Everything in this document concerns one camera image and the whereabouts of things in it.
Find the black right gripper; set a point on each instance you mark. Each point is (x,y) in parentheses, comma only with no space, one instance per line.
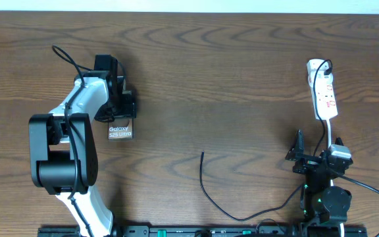
(296,153)

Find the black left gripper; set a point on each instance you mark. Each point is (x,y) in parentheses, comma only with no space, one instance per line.
(129,110)

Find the Galaxy S25 Ultra smartphone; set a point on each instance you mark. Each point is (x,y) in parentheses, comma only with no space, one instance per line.
(121,129)

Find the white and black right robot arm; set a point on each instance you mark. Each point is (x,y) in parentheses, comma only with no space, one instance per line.
(325,205)

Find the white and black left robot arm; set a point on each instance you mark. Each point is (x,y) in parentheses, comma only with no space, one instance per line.
(63,157)

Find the white power strip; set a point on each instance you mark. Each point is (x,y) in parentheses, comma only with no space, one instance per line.
(320,80)

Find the black mounting rail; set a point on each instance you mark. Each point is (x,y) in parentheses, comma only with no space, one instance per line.
(264,230)

